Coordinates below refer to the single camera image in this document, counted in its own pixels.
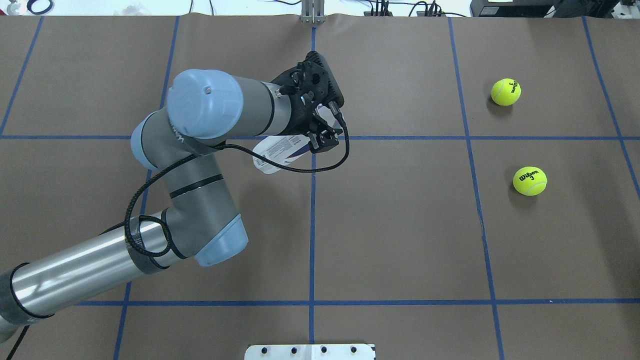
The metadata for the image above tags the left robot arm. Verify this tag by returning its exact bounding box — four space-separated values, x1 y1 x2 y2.
1 59 347 342

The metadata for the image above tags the brown paper table cover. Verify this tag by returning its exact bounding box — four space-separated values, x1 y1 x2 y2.
1 14 639 360

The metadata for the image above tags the white mounting plate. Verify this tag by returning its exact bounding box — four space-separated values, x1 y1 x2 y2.
244 343 377 360

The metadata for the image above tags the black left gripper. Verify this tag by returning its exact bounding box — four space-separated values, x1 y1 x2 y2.
287 95 342 154

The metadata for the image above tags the yellow Wilson tennis ball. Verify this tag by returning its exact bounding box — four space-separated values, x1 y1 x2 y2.
512 166 548 196

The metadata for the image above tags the black left camera cable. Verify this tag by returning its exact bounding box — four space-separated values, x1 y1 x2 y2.
5 100 350 360

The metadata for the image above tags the white blue tennis ball can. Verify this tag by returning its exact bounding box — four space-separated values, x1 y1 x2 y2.
253 135 310 167

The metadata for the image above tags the aluminium frame post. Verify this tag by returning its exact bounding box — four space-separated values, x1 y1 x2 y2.
300 0 326 25

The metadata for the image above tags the yellow tennis ball far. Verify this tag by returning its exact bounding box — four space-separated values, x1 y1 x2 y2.
490 78 522 106

